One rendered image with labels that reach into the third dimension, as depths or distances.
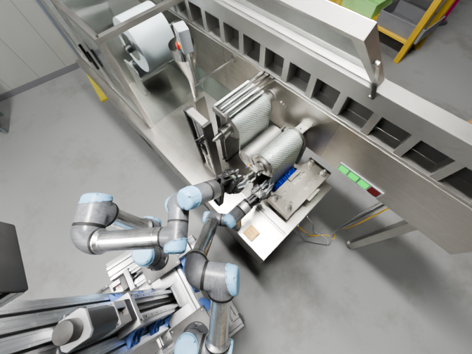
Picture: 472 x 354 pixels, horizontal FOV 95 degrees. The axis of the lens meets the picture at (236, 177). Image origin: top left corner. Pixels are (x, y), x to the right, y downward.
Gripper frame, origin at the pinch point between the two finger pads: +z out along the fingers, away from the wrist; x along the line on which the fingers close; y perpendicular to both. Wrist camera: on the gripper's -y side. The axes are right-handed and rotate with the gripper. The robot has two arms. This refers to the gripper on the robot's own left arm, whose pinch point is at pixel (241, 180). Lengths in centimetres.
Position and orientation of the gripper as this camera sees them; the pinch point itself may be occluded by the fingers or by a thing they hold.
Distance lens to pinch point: 99.4
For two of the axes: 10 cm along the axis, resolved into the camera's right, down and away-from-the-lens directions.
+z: 5.9, -2.1, 7.8
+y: 4.3, -7.4, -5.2
